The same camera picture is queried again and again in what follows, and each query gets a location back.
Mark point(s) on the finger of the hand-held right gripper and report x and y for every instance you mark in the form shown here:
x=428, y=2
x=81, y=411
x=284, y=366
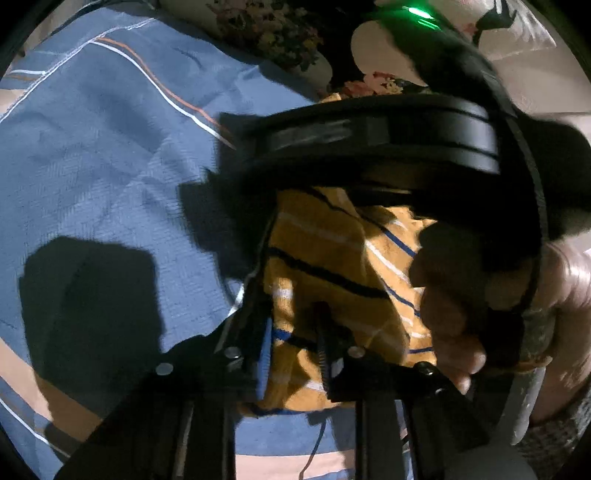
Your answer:
x=221, y=217

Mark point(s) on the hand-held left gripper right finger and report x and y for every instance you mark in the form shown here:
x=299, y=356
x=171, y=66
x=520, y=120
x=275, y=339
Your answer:
x=325, y=350

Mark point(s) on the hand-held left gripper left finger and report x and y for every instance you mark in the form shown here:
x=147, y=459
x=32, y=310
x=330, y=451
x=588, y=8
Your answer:
x=259, y=350

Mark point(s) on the yellow striped sweater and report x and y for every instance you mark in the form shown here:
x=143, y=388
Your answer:
x=323, y=249

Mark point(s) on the person's right hand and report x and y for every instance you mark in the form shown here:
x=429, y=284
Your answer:
x=452, y=323

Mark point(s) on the blue striped bed sheet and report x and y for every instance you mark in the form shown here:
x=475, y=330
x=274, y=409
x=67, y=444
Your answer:
x=92, y=161

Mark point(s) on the large floral pillow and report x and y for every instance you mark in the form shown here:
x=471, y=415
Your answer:
x=277, y=27

